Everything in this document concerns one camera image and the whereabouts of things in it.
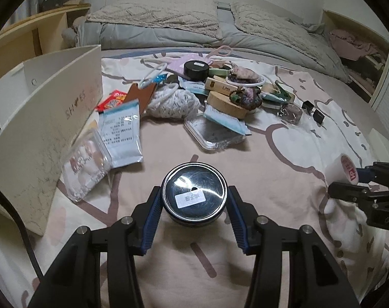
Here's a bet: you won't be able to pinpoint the black round jar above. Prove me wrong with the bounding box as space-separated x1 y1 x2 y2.
183 60 210 83

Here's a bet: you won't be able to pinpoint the black cable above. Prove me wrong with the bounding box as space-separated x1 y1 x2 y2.
0 180 45 283

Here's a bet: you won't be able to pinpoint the purple dried flower bunch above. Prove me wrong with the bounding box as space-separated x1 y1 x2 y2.
230 86 263 112

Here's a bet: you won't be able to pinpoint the white cardboard box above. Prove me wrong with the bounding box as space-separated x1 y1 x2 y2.
0 44 103 237

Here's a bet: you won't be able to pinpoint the beige rectangular box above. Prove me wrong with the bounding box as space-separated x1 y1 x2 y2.
205 76 238 96

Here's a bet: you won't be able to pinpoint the red snack packet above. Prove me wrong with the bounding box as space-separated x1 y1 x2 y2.
96 90 128 113

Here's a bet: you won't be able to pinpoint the white and blue packet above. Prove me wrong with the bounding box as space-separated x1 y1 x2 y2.
100 100 143 169

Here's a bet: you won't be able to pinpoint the round black tin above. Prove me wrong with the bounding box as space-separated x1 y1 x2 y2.
161 163 229 228

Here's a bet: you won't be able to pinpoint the pink clothes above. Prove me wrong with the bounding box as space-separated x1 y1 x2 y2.
329 29 389 59

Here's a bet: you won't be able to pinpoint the pink scissors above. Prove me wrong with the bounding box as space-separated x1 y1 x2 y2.
207 45 233 63

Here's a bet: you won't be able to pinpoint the white roll with red label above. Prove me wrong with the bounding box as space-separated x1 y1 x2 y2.
324 153 361 188

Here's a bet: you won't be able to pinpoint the blue face mask packet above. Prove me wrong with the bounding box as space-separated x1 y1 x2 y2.
203 103 251 135

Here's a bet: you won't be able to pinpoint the round wooden box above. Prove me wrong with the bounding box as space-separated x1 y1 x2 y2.
206 91 250 119

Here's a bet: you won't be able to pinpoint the wooden bedside shelf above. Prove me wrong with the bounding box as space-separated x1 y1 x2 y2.
0 8 90 88

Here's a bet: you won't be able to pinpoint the lilac pouch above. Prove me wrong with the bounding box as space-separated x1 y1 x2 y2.
166 56 211 75

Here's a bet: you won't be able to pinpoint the clear plastic tray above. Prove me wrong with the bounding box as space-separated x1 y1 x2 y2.
184 115 246 152

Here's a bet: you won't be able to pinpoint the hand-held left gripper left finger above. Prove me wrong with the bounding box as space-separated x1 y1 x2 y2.
28 185 163 308

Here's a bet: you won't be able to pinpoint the white lace cloth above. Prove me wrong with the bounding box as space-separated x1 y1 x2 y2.
146 85 204 120

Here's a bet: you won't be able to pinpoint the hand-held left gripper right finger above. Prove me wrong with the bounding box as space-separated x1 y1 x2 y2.
227 185 362 308

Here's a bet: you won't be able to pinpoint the clear bag of pink pieces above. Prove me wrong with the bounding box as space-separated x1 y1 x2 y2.
62 131 113 203

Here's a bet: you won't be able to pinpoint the clear plastic cup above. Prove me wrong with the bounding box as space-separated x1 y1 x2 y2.
277 104 303 125

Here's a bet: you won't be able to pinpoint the white louvred door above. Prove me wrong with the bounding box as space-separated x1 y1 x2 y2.
370 45 389 129

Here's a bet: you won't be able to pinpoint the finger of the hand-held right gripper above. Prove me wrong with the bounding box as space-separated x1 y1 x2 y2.
328 181 389 205
357 163 389 188

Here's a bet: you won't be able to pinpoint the wooden wall niche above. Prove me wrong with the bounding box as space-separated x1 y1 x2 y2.
322 9 389 104

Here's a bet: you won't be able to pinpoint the beige textured pillow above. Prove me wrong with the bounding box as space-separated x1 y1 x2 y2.
230 1 339 71
87 1 223 39

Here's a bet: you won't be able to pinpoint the brown leather card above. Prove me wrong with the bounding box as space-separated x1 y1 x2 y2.
123 83 158 117

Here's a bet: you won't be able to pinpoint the green clip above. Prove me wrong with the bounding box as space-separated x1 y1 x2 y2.
271 82 295 99

